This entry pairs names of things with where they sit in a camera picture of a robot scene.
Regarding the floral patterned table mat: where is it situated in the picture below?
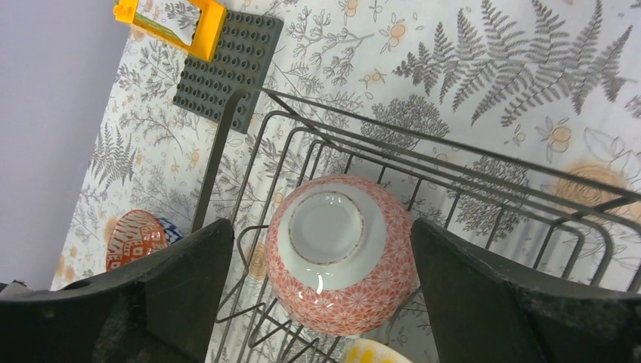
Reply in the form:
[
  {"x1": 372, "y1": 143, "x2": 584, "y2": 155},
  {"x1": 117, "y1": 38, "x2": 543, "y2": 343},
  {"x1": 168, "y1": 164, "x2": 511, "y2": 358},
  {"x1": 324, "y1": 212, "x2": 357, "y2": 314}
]
[{"x1": 50, "y1": 0, "x2": 641, "y2": 363}]

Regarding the yellow dotted white bowl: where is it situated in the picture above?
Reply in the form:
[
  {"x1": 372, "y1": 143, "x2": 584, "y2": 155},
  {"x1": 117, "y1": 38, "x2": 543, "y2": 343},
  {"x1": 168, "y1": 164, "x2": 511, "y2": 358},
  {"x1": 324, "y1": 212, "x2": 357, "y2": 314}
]
[{"x1": 341, "y1": 338, "x2": 411, "y2": 363}]

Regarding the orange plastic block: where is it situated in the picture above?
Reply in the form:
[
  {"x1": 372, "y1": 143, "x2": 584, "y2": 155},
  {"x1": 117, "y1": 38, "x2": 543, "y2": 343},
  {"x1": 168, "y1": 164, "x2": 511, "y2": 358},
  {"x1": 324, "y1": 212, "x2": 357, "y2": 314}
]
[{"x1": 115, "y1": 0, "x2": 227, "y2": 61}]

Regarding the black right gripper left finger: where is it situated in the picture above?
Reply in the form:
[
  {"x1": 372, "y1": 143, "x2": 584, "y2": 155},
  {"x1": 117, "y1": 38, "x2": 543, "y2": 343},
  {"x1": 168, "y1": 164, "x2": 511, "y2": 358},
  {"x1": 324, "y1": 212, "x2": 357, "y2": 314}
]
[{"x1": 1, "y1": 219, "x2": 234, "y2": 362}]

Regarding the blue zigzag orange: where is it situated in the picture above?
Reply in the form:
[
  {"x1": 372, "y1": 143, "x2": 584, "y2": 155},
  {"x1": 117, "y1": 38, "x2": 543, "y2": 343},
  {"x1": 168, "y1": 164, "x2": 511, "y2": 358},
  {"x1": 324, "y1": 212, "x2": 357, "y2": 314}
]
[{"x1": 105, "y1": 209, "x2": 184, "y2": 271}]

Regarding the pink patterned bowl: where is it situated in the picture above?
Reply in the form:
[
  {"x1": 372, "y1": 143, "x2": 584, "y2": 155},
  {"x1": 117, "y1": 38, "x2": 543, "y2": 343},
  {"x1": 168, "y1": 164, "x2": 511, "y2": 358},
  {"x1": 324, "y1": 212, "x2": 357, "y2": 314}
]
[{"x1": 265, "y1": 174, "x2": 418, "y2": 336}]

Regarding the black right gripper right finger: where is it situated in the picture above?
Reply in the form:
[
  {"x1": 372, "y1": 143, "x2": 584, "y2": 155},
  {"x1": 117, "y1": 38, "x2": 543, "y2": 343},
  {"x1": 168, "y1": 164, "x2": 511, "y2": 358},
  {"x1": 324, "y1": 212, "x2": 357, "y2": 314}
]
[{"x1": 410, "y1": 219, "x2": 640, "y2": 362}]

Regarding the green yellow grid plate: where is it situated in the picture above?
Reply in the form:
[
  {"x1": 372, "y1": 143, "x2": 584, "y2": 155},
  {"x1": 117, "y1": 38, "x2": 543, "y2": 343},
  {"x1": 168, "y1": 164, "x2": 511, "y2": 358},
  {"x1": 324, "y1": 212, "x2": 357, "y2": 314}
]
[{"x1": 113, "y1": 1, "x2": 201, "y2": 48}]

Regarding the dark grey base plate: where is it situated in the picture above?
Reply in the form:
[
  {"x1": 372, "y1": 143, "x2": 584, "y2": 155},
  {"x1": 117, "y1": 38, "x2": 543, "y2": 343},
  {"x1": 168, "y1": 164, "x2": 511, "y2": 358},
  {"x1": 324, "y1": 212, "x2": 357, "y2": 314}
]
[{"x1": 173, "y1": 11, "x2": 283, "y2": 122}]

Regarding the black wire dish rack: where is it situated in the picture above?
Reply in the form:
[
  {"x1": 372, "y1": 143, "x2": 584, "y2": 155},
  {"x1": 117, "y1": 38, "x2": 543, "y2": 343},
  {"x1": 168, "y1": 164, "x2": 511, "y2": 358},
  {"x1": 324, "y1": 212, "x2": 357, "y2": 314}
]
[{"x1": 194, "y1": 91, "x2": 640, "y2": 362}]

